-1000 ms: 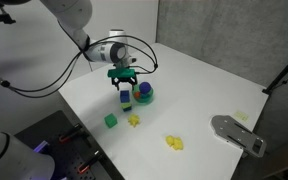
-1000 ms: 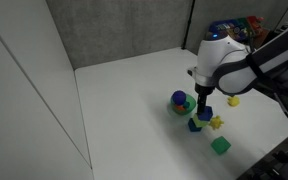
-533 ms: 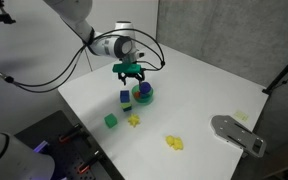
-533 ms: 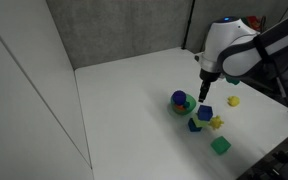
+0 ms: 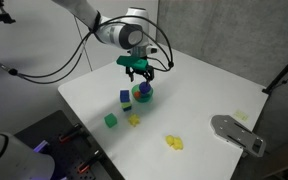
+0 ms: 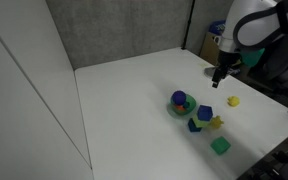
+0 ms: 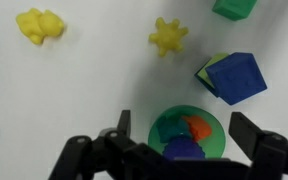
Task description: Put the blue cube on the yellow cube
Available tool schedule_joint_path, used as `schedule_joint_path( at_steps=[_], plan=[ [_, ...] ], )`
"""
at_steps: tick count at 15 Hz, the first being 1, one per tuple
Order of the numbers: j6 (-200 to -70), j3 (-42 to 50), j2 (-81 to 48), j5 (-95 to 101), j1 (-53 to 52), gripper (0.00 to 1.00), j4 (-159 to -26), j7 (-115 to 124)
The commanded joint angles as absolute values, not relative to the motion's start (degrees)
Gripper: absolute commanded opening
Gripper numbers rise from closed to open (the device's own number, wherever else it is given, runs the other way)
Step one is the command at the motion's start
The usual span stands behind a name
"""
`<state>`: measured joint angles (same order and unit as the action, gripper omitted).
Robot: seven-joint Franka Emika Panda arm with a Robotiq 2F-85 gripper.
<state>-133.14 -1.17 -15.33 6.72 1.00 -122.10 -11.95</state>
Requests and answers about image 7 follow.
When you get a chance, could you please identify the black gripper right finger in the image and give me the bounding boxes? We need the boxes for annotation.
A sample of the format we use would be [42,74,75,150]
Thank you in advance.
[228,111,288,180]

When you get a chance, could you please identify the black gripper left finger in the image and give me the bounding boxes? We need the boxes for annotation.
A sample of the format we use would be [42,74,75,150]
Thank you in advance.
[48,109,172,180]

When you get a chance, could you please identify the dark blue foam cube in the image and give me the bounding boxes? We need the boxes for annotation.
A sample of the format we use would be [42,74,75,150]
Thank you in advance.
[194,73,222,99]

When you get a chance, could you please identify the yellow-green foam cube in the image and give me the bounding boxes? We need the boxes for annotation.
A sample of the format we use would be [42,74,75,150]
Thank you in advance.
[196,52,230,90]

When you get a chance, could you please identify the green foam cube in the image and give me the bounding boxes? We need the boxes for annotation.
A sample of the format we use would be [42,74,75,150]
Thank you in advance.
[211,0,258,22]

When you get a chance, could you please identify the green plastic bowl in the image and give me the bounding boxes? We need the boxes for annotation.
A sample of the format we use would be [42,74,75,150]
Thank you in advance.
[147,104,226,161]

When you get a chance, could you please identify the orange toy piece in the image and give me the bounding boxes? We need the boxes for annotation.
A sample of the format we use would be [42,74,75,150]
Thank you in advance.
[182,115,214,142]

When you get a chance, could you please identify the teal toy piece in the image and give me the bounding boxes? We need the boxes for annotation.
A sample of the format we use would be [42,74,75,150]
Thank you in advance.
[156,114,194,145]

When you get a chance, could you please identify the blue spiky ball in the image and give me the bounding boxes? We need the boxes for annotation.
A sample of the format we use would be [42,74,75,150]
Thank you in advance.
[162,134,207,161]

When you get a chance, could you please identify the yellow spiky toy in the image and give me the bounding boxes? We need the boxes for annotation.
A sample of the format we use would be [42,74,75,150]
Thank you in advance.
[148,17,190,58]

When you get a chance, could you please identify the yellow bear toy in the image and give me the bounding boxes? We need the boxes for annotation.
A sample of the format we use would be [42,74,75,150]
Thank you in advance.
[15,7,65,46]

